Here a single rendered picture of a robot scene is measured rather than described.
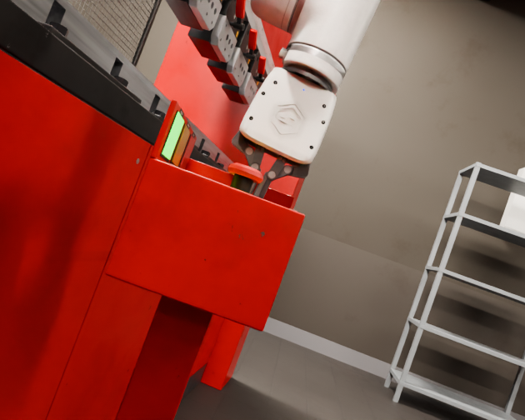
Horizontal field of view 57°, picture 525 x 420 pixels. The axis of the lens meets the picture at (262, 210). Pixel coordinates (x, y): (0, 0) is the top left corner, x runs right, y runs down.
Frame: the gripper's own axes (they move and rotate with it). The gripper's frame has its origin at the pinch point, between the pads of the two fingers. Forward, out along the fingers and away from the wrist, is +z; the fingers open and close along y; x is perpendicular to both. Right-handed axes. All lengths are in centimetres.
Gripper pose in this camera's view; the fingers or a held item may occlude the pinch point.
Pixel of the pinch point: (254, 189)
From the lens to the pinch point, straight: 61.8
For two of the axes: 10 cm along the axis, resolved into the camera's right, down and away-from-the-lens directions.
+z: -4.3, 9.0, -0.4
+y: 9.0, 4.3, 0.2
